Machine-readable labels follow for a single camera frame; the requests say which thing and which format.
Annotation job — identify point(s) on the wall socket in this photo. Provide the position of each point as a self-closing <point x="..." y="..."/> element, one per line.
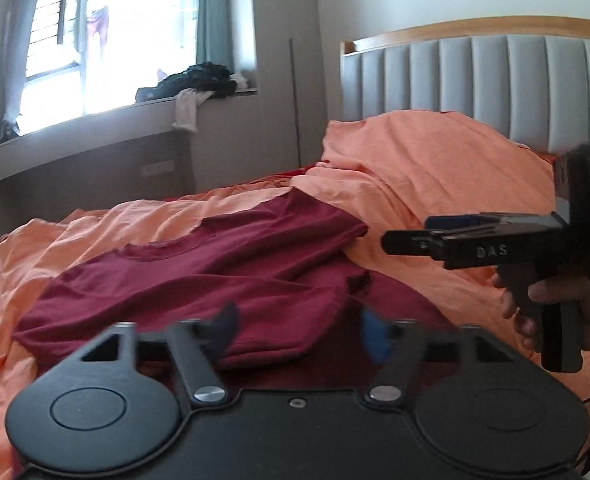
<point x="158" y="168"/>

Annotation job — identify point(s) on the window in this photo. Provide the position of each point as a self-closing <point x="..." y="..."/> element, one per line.
<point x="135" y="35"/>

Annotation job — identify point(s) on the person's right hand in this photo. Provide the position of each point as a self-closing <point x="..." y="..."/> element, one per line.
<point x="557" y="295"/>

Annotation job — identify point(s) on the grey wardrobe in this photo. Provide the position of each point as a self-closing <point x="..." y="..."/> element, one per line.
<point x="285" y="60"/>

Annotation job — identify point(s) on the teal curtain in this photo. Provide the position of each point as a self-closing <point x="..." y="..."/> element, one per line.
<point x="222" y="10"/>

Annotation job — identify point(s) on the grey window ledge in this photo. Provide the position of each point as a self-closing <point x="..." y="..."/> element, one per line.
<point x="100" y="135"/>

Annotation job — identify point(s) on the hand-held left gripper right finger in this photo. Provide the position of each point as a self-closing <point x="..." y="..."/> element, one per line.
<point x="375" y="335"/>

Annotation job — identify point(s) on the pink hanging garment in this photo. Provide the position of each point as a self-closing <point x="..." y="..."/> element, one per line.
<point x="99" y="30"/>

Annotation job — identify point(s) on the maroon shirt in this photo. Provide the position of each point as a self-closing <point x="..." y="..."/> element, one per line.
<point x="200" y="275"/>

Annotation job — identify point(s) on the orange pillow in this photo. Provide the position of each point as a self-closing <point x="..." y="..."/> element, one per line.
<point x="425" y="160"/>

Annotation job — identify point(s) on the orange bedsheet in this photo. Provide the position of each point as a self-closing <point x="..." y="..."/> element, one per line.
<point x="50" y="250"/>

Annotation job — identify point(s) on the white cloth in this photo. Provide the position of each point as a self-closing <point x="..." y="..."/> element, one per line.
<point x="187" y="107"/>

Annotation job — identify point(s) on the grey padded wooden headboard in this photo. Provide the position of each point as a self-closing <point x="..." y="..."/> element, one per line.
<point x="475" y="80"/>

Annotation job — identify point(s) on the dark clothes pile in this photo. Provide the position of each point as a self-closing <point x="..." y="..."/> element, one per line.
<point x="195" y="77"/>

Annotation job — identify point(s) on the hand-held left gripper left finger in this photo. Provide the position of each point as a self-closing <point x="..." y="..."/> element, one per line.
<point x="225" y="330"/>

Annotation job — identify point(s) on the white sheer curtain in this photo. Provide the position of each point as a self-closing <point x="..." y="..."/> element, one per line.
<point x="17" y="60"/>

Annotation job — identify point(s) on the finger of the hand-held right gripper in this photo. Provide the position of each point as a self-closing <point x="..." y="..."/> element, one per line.
<point x="455" y="221"/>
<point x="410" y="242"/>

